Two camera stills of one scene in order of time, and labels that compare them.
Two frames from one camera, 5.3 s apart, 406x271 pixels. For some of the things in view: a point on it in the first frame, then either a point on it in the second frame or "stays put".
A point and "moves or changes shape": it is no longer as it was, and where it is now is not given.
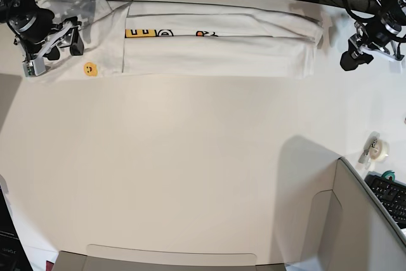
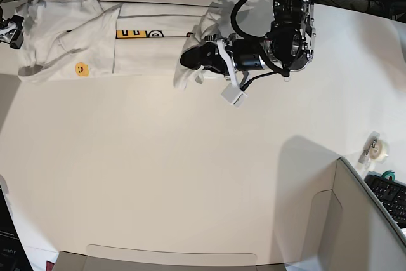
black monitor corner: (13, 254) stays put
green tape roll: (388, 173) stays put
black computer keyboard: (392, 194) stays put
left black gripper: (60, 33) to (7, 28)
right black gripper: (376, 32) to (246, 52)
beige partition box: (351, 227) stays put
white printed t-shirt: (117, 36) moves or changes shape
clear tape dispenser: (375, 150) stays put
